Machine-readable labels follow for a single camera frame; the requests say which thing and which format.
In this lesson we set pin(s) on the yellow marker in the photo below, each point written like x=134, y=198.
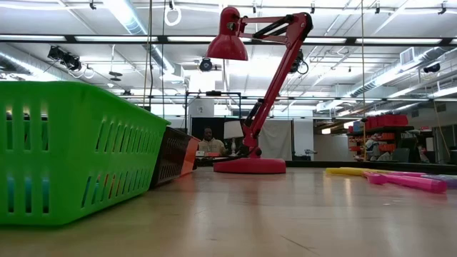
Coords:
x=378, y=169
x=339, y=171

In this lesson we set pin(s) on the black overhead camera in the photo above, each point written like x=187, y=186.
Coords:
x=206, y=65

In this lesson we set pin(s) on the thick blue marker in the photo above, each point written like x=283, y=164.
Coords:
x=28, y=194

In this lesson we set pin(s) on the grey curtain panel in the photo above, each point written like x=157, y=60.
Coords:
x=276, y=139

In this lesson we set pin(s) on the orange plastic basket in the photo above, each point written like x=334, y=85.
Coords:
x=191, y=157

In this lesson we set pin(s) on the red storage bins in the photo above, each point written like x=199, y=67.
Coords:
x=389, y=121

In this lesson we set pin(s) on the black ceiling device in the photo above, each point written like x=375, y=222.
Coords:
x=64, y=57

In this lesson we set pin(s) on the black overhead crossbar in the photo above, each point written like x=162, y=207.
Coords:
x=351, y=40

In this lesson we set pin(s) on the black partition panel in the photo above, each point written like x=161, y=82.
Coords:
x=195, y=125

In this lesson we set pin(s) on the green plastic basket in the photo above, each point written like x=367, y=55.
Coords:
x=53, y=107

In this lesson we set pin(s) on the white shade table lamp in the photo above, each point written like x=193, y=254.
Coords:
x=233, y=129

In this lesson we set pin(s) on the black plastic basket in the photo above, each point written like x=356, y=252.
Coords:
x=171, y=153

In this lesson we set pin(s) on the silver air duct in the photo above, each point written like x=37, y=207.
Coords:
x=125, y=18
x=385, y=80

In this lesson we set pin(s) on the white wall vent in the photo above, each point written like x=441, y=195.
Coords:
x=407, y=56

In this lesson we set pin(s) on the black background stand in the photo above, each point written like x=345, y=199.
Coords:
x=213, y=93

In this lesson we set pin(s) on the red desk lamp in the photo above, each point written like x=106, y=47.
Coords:
x=250, y=166

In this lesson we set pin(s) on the black dome camera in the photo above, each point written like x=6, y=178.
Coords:
x=432, y=68

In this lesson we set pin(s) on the purple marker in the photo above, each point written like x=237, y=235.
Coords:
x=451, y=182

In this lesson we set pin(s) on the metal shelf rack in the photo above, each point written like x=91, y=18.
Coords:
x=392, y=127

